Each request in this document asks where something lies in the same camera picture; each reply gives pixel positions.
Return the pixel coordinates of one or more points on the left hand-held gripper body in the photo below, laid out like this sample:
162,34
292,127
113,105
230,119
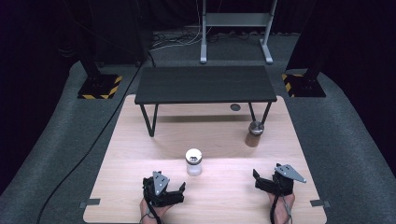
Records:
160,199

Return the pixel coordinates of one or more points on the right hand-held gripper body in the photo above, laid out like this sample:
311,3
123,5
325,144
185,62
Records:
281,186

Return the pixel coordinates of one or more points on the glass jar with white powder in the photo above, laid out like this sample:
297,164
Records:
194,161

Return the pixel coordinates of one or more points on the black low shelf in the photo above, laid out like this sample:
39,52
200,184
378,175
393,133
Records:
205,84

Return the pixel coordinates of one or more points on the person's left hand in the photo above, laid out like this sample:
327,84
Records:
148,214

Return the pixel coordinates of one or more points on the person's right hand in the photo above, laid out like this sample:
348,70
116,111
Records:
282,210

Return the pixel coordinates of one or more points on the grey tape strip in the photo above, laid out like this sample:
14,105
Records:
90,202
320,203

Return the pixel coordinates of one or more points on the round grey table grommet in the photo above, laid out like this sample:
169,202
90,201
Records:
235,107

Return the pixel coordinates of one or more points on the black stand base hazard tape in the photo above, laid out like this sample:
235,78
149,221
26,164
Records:
306,87
99,87

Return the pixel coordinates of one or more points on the grey metal stand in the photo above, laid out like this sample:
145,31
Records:
236,19

